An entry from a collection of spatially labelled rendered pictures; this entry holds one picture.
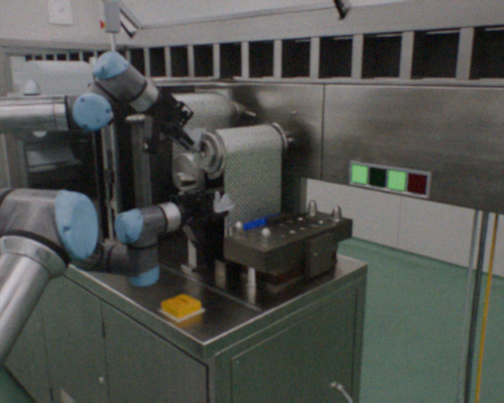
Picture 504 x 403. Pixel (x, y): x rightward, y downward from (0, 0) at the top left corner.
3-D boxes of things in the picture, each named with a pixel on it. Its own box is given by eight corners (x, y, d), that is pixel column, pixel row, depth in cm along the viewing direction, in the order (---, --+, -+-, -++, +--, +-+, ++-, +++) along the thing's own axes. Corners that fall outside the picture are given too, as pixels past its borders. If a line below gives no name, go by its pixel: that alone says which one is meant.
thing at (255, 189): (225, 231, 141) (224, 169, 136) (279, 215, 157) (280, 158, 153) (226, 232, 141) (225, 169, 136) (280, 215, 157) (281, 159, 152)
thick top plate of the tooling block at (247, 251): (223, 257, 137) (223, 237, 135) (312, 226, 164) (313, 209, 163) (265, 273, 126) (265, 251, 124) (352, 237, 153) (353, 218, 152)
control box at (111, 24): (99, 33, 172) (97, 2, 169) (118, 33, 174) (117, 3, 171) (101, 31, 165) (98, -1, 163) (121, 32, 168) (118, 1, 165)
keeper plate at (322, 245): (304, 276, 139) (306, 240, 136) (326, 266, 145) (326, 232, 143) (311, 278, 137) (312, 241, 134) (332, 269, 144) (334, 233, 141)
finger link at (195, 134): (214, 138, 137) (192, 119, 131) (204, 156, 135) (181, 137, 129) (207, 137, 139) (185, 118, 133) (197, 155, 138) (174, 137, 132)
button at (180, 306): (161, 310, 121) (161, 301, 120) (184, 301, 126) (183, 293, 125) (178, 320, 116) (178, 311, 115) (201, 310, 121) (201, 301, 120)
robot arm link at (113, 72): (85, 70, 116) (108, 44, 116) (118, 99, 124) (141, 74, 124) (94, 79, 111) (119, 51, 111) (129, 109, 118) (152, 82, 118)
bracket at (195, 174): (180, 269, 147) (176, 169, 139) (197, 263, 151) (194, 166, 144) (190, 273, 143) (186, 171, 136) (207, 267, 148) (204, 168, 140)
